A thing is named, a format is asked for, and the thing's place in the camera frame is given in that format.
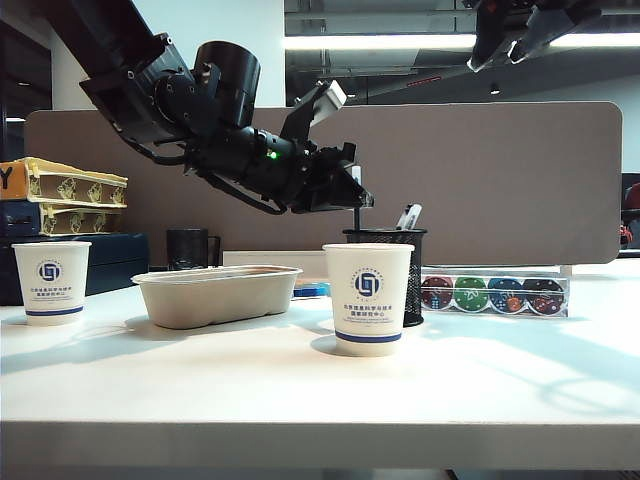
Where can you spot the small ceiling spot lamp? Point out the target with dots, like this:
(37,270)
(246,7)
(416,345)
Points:
(495,90)

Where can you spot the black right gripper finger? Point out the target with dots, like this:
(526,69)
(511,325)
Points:
(492,30)
(550,25)

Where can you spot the black and white pen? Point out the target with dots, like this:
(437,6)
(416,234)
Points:
(410,216)

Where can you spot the dark blue plastic case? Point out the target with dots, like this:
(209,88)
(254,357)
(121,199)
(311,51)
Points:
(115,260)

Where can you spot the brown desk partition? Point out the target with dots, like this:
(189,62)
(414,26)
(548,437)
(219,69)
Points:
(500,175)

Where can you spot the blue poker chip stack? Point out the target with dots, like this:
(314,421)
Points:
(505,295)

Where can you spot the beige pulp tray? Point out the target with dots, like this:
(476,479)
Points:
(215,300)

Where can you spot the white partition foot bracket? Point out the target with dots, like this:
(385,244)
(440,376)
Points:
(566,270)

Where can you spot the black mesh pen holder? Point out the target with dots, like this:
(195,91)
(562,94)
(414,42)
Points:
(417,290)

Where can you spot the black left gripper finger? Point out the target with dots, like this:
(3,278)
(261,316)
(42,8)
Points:
(353,162)
(350,192)

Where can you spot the green poker chip stack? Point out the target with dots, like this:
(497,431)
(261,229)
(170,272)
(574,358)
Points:
(471,295)

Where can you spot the dark brown poker chip stack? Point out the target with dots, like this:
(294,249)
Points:
(544,297)

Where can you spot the clear acrylic chip case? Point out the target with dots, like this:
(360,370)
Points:
(495,280)

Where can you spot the dark translucent mug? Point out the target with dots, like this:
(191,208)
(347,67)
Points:
(187,250)

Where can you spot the blue puzzle box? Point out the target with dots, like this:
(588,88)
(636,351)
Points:
(65,220)

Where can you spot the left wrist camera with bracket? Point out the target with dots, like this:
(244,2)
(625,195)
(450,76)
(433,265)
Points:
(312,112)

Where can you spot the white paper cup blue logo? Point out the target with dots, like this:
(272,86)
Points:
(370,320)
(52,300)

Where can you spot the teal letter card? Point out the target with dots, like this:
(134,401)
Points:
(311,290)

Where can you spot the red poker chip stack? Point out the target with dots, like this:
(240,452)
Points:
(437,295)

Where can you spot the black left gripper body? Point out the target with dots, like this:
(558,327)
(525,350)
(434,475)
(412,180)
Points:
(320,180)

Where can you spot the ceiling light strip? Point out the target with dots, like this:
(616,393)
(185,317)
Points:
(375,42)

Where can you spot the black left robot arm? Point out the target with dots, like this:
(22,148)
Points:
(165,95)

